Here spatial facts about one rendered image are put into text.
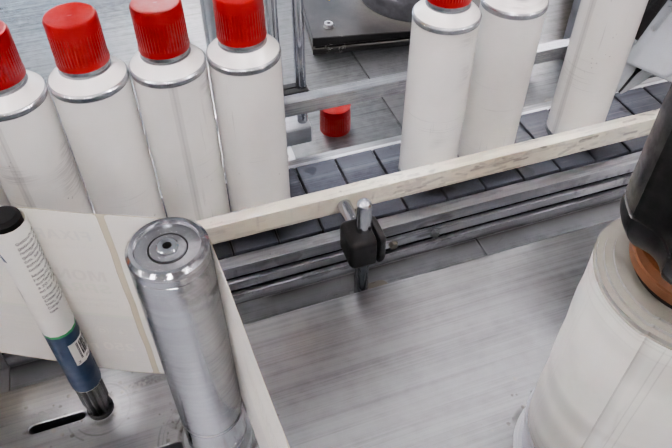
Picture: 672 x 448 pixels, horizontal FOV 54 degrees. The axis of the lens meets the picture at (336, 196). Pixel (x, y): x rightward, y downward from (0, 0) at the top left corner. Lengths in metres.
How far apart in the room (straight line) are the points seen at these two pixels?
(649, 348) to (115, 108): 0.34
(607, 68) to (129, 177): 0.40
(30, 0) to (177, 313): 0.80
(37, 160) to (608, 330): 0.36
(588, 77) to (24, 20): 0.73
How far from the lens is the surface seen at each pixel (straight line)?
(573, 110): 0.65
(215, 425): 0.41
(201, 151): 0.49
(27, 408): 0.51
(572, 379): 0.36
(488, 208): 0.61
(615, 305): 0.31
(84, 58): 0.45
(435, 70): 0.52
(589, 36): 0.61
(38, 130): 0.47
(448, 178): 0.58
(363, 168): 0.61
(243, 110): 0.47
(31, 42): 0.96
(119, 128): 0.47
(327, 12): 0.90
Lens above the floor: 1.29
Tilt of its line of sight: 45 degrees down
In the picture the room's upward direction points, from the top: straight up
